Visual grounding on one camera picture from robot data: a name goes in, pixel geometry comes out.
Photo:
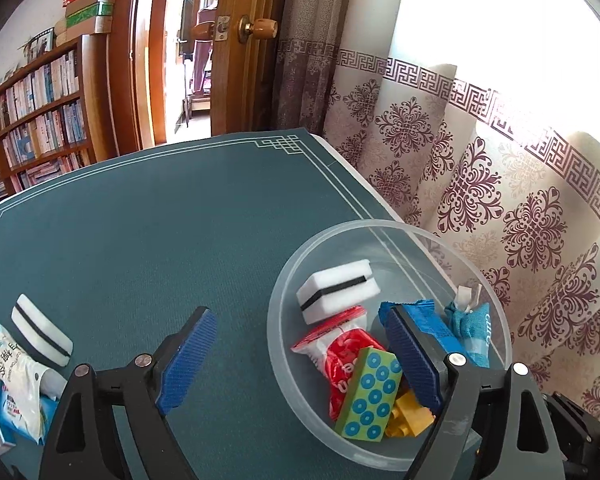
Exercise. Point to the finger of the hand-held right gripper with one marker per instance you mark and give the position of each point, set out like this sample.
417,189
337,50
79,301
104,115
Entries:
585,435

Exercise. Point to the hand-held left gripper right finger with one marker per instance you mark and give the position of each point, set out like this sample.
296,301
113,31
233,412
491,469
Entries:
412,360

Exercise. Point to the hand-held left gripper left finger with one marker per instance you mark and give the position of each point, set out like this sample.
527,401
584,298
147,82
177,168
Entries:
187,360

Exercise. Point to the dark blue packet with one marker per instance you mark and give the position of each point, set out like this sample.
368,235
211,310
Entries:
430,320

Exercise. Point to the yellow toy block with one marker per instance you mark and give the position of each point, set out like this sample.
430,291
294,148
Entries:
410,415

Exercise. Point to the green block with blue dots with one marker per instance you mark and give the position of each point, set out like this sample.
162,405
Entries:
370,395

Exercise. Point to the blue cloth pouch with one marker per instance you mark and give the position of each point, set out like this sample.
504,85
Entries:
472,330

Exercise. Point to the red white snack packet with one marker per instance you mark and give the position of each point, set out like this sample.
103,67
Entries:
340,360

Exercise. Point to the white sponge with black stripe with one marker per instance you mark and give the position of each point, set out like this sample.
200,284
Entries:
330,275
30,310

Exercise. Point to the clear plastic bowl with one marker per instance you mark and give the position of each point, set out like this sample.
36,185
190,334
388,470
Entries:
300,410

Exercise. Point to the teal table mat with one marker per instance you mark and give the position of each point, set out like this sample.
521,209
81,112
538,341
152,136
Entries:
155,235

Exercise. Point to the blue white snack packet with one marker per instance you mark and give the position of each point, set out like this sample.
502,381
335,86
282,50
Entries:
22,415

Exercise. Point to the white tissue packet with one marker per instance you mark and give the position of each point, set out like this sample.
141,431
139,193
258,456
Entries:
10,365

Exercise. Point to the patterned curtain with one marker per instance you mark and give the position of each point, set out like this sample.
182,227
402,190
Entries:
480,160

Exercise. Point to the wooden bookshelf with books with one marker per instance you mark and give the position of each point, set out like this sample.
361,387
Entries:
40,110

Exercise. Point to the wooden door with knob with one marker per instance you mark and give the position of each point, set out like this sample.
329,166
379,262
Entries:
245,75

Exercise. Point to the hanging purple pants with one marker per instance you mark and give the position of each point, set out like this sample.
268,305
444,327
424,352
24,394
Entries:
202,60

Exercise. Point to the green flat box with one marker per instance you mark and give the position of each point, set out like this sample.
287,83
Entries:
87,16

